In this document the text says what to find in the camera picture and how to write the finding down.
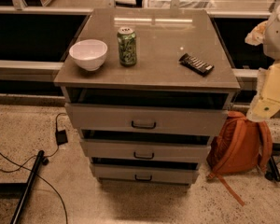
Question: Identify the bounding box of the grey bottom drawer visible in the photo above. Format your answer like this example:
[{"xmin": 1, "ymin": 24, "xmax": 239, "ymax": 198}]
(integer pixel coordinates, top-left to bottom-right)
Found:
[{"xmin": 90, "ymin": 163, "xmax": 198, "ymax": 185}]

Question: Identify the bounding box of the orange backpack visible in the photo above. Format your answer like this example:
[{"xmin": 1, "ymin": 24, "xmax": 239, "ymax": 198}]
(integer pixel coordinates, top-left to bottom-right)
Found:
[{"xmin": 206, "ymin": 111, "xmax": 273, "ymax": 206}]

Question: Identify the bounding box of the white bowl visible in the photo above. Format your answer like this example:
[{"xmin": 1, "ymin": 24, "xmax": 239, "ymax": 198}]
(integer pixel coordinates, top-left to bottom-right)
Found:
[{"xmin": 69, "ymin": 39, "xmax": 108, "ymax": 71}]

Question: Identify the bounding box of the black snack bar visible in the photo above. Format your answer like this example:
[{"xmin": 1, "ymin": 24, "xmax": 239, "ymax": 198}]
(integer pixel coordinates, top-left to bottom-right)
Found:
[{"xmin": 179, "ymin": 53, "xmax": 214, "ymax": 77}]

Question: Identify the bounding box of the black power adapter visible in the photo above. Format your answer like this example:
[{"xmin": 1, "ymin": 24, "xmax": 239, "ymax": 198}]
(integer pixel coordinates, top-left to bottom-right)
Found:
[{"xmin": 55, "ymin": 130, "xmax": 68, "ymax": 146}]

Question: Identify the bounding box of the black cable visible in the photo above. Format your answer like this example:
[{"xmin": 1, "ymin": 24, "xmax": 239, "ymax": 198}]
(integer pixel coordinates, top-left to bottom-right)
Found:
[{"xmin": 0, "ymin": 112, "xmax": 69, "ymax": 224}]

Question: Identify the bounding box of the black pole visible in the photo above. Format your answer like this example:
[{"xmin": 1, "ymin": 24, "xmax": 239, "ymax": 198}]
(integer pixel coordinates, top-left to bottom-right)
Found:
[{"xmin": 10, "ymin": 150, "xmax": 45, "ymax": 224}]

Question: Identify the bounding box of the grey drawer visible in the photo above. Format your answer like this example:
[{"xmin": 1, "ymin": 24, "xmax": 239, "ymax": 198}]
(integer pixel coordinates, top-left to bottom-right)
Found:
[
  {"xmin": 65, "ymin": 104, "xmax": 227, "ymax": 136},
  {"xmin": 90, "ymin": 163, "xmax": 198, "ymax": 185},
  {"xmin": 80, "ymin": 140, "xmax": 209, "ymax": 163}
]

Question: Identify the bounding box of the grey middle drawer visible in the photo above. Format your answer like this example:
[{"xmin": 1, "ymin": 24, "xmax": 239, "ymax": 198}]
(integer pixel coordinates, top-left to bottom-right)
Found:
[{"xmin": 80, "ymin": 140, "xmax": 209, "ymax": 163}]

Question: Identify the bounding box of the black object by backpack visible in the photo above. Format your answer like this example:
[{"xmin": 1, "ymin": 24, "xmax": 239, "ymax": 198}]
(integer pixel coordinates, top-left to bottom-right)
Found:
[{"xmin": 265, "ymin": 156, "xmax": 280, "ymax": 182}]

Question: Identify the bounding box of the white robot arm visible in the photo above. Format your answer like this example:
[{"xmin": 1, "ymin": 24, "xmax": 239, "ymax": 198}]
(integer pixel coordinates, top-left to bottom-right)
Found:
[{"xmin": 245, "ymin": 4, "xmax": 280, "ymax": 122}]

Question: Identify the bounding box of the grey top drawer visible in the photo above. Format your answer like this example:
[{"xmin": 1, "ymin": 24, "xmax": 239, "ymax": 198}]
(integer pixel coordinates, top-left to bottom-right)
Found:
[{"xmin": 65, "ymin": 104, "xmax": 227, "ymax": 136}]

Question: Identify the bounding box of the green soda can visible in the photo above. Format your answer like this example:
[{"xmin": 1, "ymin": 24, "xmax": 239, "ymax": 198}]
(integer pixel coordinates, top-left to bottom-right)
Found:
[{"xmin": 117, "ymin": 26, "xmax": 137, "ymax": 66}]

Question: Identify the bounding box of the grey drawer cabinet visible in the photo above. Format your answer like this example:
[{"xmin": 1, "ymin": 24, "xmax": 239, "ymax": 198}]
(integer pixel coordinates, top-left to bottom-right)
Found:
[{"xmin": 55, "ymin": 8, "xmax": 240, "ymax": 172}]

